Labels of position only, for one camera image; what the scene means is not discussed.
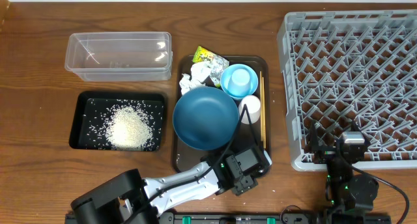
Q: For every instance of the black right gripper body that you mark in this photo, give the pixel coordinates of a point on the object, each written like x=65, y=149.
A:
x=328, y=154

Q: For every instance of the green snack wrapper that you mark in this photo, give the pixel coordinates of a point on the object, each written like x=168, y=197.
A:
x=219, y=64

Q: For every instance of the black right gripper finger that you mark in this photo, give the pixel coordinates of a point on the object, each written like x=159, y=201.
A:
x=314, y=143
x=354, y=127

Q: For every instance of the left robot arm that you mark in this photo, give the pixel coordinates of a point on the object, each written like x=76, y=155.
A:
x=128, y=198

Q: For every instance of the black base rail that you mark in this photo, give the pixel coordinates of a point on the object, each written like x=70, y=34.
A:
x=292, y=218

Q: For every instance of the clear plastic bin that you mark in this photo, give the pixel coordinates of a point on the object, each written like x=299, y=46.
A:
x=120, y=56

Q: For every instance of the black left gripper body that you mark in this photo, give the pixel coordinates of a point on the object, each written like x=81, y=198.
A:
x=249, y=133

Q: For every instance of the brown serving tray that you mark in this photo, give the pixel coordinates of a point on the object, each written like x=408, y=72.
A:
x=185, y=157

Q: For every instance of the light blue cup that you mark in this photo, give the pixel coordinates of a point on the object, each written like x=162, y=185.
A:
x=239, y=83

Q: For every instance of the white cup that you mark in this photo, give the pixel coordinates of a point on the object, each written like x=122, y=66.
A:
x=253, y=104

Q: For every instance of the black tray bin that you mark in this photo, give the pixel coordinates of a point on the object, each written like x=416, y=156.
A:
x=94, y=108

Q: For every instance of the pile of white rice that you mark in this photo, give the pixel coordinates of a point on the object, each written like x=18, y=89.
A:
x=128, y=128

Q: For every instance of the dark blue plate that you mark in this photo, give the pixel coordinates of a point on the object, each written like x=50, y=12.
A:
x=205, y=118

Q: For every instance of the wooden chopstick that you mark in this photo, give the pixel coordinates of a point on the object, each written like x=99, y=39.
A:
x=261, y=101
x=263, y=112

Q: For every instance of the white tissue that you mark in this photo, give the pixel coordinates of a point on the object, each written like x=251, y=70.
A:
x=200, y=71
x=187, y=83

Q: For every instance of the grey dishwasher rack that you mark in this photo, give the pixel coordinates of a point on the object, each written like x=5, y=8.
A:
x=351, y=66

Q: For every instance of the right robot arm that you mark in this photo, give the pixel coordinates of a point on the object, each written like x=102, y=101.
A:
x=351, y=195

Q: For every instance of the light blue bowl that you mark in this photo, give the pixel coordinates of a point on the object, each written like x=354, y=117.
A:
x=227, y=74

